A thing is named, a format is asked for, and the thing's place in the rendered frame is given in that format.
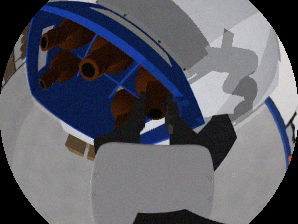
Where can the dark blue crate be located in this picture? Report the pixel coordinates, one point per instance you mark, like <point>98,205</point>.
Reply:
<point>80,103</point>

